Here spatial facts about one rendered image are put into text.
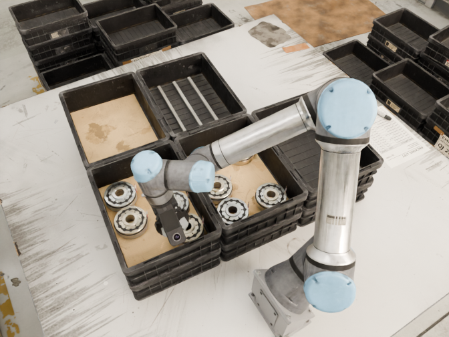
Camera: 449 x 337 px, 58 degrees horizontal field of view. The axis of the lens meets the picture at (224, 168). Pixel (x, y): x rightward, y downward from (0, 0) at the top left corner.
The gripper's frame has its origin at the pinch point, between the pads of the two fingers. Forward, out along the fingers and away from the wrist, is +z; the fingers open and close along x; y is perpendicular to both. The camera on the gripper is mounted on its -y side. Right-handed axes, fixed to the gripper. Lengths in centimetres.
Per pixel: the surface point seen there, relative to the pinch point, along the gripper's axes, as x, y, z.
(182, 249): 0.7, -8.4, -6.0
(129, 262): 16.4, -0.5, 2.0
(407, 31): -198, 100, 76
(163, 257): 6.4, -8.3, -6.7
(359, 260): -51, -27, 24
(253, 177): -32.0, 10.8, 8.4
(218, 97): -39, 53, 9
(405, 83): -159, 59, 71
